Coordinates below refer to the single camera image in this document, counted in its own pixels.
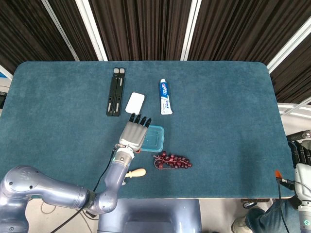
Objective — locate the blue-grey robot torso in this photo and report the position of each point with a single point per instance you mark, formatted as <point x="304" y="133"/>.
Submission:
<point x="150" y="216"/>

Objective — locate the turquoise plastic lid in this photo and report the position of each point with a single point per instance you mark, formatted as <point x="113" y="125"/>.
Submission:
<point x="155" y="136"/>

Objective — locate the dark brown pleated curtain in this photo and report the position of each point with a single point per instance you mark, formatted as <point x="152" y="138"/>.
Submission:
<point x="145" y="29"/>

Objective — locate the brown table bracket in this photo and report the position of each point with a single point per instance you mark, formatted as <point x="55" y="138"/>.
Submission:
<point x="255" y="200"/>

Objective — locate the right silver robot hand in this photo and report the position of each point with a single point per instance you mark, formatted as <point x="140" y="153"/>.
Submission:
<point x="303" y="179"/>

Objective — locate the blue jeans leg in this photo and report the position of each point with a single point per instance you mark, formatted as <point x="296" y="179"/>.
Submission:
<point x="267" y="218"/>

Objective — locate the cream wooden toy mallet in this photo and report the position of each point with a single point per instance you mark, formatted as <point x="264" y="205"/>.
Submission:
<point x="137" y="172"/>

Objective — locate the teal table cloth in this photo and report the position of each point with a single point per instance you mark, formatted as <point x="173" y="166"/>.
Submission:
<point x="218" y="121"/>

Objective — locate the red plastic grape bunch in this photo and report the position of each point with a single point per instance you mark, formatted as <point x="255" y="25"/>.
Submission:
<point x="173" y="162"/>

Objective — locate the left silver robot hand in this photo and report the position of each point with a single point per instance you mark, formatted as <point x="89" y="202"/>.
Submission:
<point x="132" y="134"/>

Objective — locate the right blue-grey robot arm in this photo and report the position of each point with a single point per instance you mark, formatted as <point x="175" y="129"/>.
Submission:
<point x="305" y="218"/>

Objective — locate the white rectangular plastic case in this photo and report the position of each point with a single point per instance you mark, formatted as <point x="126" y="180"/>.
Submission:
<point x="135" y="103"/>

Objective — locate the white metal rack frame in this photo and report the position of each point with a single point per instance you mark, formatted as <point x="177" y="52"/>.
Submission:
<point x="296" y="114"/>

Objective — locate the wide white frame post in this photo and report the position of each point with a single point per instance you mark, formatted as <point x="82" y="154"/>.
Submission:
<point x="289" y="47"/>
<point x="190" y="31"/>
<point x="92" y="31"/>

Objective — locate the blue white toothpaste tube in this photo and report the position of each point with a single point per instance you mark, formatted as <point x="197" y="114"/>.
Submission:
<point x="165" y="97"/>

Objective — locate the thin white frame post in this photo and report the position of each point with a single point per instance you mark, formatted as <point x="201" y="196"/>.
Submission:
<point x="61" y="31"/>

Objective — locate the black box device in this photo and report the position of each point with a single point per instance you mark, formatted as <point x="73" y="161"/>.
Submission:
<point x="2" y="99"/>

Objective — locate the white sneaker shoe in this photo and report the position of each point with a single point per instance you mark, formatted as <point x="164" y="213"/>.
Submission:
<point x="240" y="225"/>

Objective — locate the clear plastic container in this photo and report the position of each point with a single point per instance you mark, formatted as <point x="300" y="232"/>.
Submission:
<point x="153" y="150"/>

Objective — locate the black folding laptop stand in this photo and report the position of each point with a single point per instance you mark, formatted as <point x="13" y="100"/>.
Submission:
<point x="115" y="92"/>

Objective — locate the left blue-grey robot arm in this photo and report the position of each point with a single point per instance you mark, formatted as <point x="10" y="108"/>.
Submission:
<point x="48" y="191"/>

